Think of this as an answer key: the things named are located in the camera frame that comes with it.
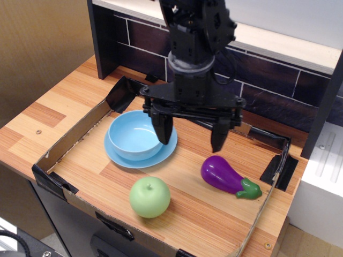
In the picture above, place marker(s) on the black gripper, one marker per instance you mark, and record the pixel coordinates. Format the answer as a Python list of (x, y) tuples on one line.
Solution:
[(194, 94)]

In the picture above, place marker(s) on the purple toy eggplant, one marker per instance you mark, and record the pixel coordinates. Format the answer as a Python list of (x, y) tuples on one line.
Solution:
[(217, 172)]

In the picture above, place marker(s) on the green toy apple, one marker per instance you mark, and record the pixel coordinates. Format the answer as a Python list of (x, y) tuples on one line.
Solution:
[(149, 197)]

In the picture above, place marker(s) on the cardboard fence with black tape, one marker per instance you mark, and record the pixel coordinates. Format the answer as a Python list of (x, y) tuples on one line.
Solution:
[(85, 193)]

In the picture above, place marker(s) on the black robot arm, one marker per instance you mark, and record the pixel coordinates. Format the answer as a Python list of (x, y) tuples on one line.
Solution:
[(199, 30)]

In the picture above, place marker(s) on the white ribbed side unit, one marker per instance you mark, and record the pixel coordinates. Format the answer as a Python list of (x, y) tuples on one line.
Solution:
[(317, 205)]

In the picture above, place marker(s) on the light blue plate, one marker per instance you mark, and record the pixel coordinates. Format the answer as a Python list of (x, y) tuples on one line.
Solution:
[(164, 153)]

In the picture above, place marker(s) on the light blue bowl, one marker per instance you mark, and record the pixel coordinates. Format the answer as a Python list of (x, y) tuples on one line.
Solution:
[(131, 136)]

